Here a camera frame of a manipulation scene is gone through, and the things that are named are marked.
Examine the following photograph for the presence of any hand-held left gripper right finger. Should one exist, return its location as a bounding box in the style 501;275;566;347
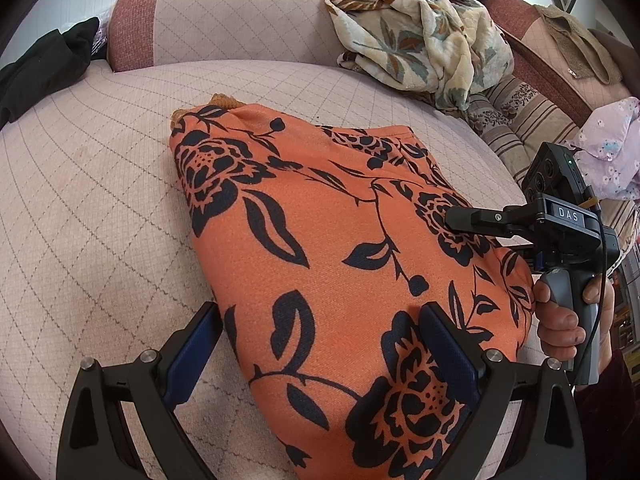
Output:
419;302;587;480

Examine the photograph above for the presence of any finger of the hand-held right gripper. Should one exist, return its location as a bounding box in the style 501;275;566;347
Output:
444;204;542;252

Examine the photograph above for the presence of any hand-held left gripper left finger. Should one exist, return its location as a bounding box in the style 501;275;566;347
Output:
56;301;224;480

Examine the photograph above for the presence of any orange black floral garment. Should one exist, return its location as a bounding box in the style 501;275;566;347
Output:
168;93;537;480

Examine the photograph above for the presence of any person's right forearm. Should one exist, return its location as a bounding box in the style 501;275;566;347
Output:
572;347;640;480

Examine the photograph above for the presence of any person's right hand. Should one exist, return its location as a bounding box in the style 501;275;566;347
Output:
533;274;617;373

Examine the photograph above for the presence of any lilac floral cloth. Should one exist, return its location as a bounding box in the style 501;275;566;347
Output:
570;97;640;203

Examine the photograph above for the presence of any striped floral cushion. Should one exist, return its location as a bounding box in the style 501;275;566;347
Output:
467;74;640;251

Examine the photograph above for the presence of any brown fleece vest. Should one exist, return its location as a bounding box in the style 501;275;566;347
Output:
532;4;626;85

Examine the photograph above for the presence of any cream floral fleece blanket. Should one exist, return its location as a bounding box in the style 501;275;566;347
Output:
324;0;516;117

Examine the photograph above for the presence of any black cloth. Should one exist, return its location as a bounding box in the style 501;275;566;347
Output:
0;16;101;126

